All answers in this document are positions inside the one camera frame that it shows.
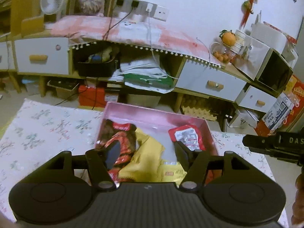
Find milk carton box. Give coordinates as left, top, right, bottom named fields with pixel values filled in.
left=262, top=93, right=294, bottom=132

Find red white snack packet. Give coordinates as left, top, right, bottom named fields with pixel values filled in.
left=168, top=125, right=205, bottom=151

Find egg tray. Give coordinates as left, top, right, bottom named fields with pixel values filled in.
left=181, top=99, right=217, bottom=121

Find right hand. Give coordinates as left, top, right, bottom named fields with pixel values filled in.
left=291, top=174, right=304, bottom=225

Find red box under cabinet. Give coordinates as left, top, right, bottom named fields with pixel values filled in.
left=78, top=84, right=107, bottom=108

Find pink grey snack box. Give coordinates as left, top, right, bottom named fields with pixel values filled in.
left=101, top=102, right=218, bottom=162

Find red black snack packet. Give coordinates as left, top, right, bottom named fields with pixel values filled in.
left=95, top=119, right=137, bottom=184

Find small yellow snack packet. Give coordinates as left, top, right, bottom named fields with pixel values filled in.
left=158, top=160, right=187, bottom=187

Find white drawer middle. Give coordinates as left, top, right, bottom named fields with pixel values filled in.
left=176, top=60, right=246, bottom=102

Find pink cloth runner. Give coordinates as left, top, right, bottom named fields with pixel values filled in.
left=51, top=15, right=226, bottom=69

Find large yellow snack packet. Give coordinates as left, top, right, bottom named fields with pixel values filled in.
left=118, top=128, right=164, bottom=182

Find green white bag stack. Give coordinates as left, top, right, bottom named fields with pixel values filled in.
left=112, top=55, right=174, bottom=94

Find wall power sockets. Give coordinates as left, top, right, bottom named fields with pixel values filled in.
left=113, top=0, right=169, bottom=22

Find orange fruit decoration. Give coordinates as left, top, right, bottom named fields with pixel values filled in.
left=219, top=30, right=236, bottom=47

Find black storage bin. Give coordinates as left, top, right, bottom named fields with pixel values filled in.
left=73, top=46, right=121, bottom=77

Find white drawer right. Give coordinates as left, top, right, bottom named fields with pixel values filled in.
left=235, top=86, right=277, bottom=113

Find white drawer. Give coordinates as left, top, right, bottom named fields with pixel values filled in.
left=176, top=60, right=246, bottom=102
left=235, top=86, right=277, bottom=113
left=14, top=38, right=69, bottom=75

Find white drawer left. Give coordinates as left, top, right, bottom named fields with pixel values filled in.
left=14, top=38, right=69, bottom=75

